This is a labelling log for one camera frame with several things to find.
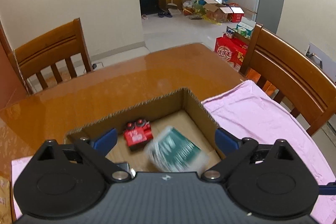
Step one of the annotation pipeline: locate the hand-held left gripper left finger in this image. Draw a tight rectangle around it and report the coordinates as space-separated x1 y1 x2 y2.
26 127 132 183

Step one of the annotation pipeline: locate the white and green box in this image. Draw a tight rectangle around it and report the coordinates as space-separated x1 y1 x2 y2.
236 17 257 39

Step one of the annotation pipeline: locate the wooden door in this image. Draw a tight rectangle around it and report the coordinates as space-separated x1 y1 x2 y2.
0 21 29 110

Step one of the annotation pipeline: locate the cardboard box on floor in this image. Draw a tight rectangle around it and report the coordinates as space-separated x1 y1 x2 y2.
203 2 235 24

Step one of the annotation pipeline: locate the wooden chair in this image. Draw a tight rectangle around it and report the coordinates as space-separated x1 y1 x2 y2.
238 24 336 137
7 18 94 95

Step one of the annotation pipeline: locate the small red carton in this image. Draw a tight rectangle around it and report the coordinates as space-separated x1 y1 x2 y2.
228 6 245 23

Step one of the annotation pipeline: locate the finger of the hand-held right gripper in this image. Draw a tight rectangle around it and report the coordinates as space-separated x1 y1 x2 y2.
319 181 336 196

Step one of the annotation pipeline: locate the cardboard box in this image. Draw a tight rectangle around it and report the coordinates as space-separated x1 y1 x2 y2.
203 2 235 24
63 87 227 180

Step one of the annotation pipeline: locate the white bottle with green label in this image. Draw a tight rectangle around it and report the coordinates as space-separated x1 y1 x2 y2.
144 126 208 172

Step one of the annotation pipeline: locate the red gift box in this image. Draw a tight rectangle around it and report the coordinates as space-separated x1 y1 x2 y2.
214 36 249 66

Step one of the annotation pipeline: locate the red toy car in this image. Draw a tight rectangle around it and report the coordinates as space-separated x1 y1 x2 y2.
123 117 154 151

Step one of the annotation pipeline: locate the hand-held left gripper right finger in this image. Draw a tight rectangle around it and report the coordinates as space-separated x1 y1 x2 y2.
201 127 308 183

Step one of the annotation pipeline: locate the grey refrigerator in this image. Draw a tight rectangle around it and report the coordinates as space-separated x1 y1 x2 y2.
254 0 288 35

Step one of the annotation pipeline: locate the pink cloth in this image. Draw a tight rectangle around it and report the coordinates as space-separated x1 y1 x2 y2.
10 80 336 224

